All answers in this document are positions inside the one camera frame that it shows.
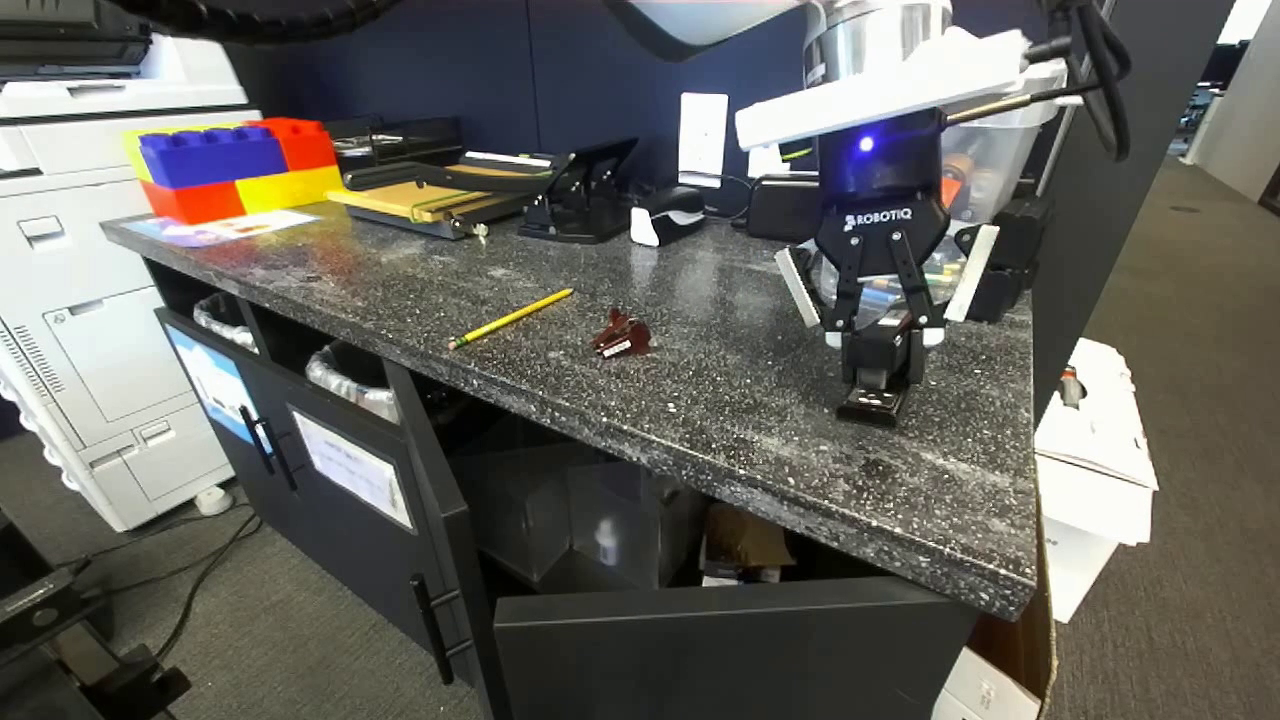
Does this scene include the white office printer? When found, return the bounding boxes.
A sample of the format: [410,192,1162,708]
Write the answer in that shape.
[0,34,257,532]

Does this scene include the clear plastic bin with lid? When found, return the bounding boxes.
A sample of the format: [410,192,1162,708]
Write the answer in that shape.
[934,93,1064,322]

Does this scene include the dark cabinet front panel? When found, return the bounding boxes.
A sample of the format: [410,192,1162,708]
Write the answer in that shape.
[493,574,978,720]

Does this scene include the yellow toy brick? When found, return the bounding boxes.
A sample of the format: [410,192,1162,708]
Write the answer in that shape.
[236,164,344,214]

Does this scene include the black tape dispenser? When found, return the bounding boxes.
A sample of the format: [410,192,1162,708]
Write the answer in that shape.
[630,186,708,248]

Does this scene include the black stapler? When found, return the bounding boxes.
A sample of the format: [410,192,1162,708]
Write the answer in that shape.
[838,320,924,429]

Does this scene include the black paper cutter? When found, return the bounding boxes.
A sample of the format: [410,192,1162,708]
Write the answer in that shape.
[333,130,559,239]

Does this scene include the blue toy brick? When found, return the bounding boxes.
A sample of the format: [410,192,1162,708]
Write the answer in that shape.
[139,128,284,186]

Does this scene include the dark cabinet door with label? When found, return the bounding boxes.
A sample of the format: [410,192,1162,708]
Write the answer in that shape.
[159,312,480,683]

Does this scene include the red toy brick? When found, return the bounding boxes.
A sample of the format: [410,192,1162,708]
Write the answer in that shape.
[264,115,336,171]

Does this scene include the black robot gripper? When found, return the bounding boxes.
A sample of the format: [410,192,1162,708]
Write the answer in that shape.
[812,113,948,350]

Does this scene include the yellow pencil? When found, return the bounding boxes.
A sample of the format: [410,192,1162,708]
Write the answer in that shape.
[450,286,573,350]

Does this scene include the black desk holder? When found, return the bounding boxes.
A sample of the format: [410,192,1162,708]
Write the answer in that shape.
[519,141,638,244]

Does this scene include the black floor cable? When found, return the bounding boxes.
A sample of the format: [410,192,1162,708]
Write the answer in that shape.
[78,512,269,662]

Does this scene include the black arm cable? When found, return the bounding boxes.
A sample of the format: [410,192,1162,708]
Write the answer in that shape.
[1039,0,1136,164]

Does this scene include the black small box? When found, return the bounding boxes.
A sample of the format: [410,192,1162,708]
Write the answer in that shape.
[739,179,823,239]

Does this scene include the white wall outlet plate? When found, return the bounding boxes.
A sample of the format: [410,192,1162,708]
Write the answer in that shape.
[678,93,729,186]

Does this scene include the dark red staple remover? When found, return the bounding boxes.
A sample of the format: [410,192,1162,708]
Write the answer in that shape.
[593,309,652,359]

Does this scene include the orange toy brick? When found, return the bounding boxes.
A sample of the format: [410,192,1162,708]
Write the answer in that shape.
[145,184,245,224]

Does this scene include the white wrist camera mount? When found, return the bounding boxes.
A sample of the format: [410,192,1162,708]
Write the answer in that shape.
[731,27,1069,150]

